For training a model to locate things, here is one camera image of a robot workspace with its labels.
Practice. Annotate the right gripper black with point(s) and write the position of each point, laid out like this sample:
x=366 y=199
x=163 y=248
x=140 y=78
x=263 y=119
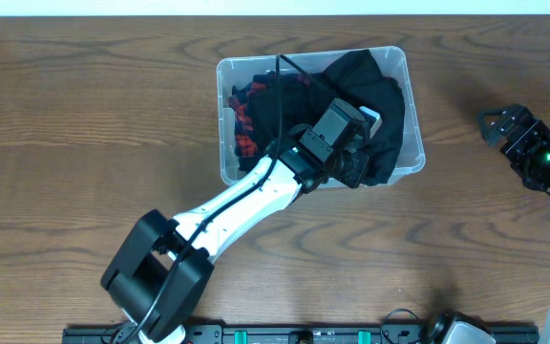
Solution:
x=537 y=133

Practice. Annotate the red navy plaid shirt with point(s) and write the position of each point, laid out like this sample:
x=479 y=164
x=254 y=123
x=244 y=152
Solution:
x=256 y=117

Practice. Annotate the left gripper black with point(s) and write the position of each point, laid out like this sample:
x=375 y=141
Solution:
x=354 y=180

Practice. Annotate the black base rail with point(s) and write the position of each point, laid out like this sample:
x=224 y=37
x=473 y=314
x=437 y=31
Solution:
x=445 y=327

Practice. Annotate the black garment pile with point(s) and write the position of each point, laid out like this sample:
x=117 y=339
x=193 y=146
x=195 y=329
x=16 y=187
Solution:
x=357 y=79

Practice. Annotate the clear plastic storage bin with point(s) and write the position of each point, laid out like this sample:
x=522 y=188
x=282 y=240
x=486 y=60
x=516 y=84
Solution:
x=237 y=72

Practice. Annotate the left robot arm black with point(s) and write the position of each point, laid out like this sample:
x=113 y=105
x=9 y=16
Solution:
x=161 y=270

